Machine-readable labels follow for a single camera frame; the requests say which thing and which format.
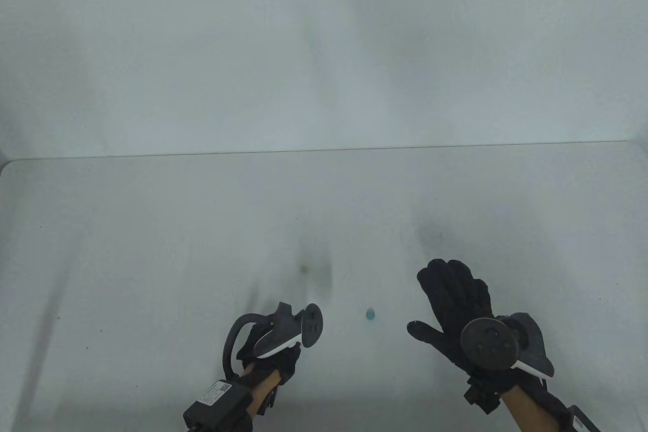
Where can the white and grey left controller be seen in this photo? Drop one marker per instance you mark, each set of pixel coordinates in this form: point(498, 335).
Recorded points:
point(281, 333)

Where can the white and grey controller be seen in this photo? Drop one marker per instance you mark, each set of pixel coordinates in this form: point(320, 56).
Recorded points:
point(281, 333)
point(490, 343)

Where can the person's left forearm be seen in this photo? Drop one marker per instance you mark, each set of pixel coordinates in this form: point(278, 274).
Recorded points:
point(264, 384)

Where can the black glove sensor module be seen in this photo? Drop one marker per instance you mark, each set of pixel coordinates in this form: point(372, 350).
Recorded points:
point(483, 395)
point(268, 399)

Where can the person's left hand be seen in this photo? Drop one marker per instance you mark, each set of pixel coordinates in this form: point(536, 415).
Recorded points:
point(283, 361)

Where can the blue plasticine ball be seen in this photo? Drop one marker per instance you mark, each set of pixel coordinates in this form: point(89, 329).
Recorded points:
point(370, 314)

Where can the white and grey right controller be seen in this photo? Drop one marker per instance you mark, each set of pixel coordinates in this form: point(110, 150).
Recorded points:
point(490, 343)

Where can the person's right forearm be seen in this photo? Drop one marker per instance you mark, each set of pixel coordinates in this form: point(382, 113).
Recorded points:
point(529, 414)

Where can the person's right hand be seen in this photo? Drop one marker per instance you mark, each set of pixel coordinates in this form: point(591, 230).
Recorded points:
point(453, 290)

